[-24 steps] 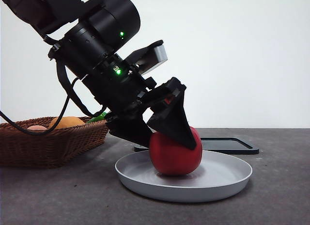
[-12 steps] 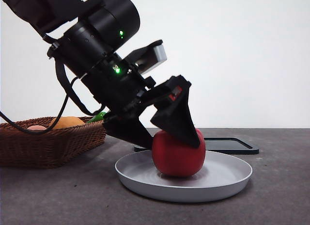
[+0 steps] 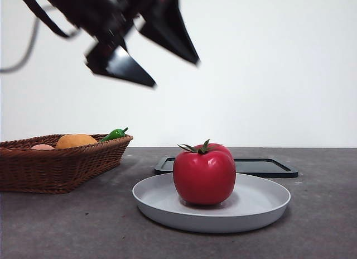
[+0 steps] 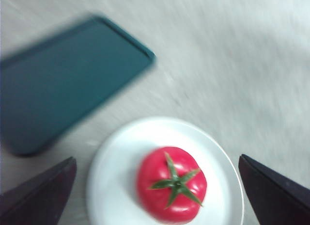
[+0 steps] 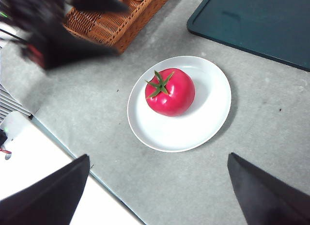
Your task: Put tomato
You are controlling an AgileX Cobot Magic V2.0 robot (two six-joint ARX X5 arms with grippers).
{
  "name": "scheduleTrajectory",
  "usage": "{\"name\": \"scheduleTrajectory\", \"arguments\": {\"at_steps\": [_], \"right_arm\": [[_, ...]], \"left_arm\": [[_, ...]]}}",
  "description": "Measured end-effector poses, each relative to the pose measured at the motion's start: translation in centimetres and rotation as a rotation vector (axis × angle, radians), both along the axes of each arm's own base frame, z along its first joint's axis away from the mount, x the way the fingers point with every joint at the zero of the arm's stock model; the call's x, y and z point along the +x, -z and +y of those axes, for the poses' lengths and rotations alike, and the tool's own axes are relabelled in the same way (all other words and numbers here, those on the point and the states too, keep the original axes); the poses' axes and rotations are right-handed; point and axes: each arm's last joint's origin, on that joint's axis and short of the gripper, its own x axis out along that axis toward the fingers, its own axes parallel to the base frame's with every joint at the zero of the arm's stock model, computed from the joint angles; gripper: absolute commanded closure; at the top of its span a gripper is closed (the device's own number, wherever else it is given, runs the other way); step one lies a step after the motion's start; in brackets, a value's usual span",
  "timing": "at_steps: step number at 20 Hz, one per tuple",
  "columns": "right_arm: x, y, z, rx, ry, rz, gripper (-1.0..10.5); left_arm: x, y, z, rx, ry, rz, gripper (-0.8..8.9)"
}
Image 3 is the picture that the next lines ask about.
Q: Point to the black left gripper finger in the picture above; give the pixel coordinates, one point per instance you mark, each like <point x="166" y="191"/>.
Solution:
<point x="173" y="33"/>
<point x="125" y="67"/>

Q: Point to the red tomato with green stem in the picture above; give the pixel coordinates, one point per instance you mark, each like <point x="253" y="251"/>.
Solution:
<point x="203" y="178"/>

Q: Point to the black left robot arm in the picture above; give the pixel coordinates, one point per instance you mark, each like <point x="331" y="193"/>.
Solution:
<point x="97" y="13"/>

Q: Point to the green chili pepper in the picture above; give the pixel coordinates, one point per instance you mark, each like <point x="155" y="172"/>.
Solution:
<point x="113" y="135"/>

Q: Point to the orange round fruit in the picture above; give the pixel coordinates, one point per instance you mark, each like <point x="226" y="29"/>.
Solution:
<point x="75" y="141"/>

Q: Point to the pink peach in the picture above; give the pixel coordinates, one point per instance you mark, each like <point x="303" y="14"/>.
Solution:
<point x="42" y="147"/>

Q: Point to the brown wicker basket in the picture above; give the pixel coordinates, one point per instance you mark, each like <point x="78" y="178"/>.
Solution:
<point x="55" y="169"/>

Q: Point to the pale grey round plate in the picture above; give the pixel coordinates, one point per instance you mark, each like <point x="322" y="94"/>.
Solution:
<point x="156" y="203"/>

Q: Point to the dark green flat tray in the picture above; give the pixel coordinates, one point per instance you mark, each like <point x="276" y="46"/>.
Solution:
<point x="259" y="167"/>

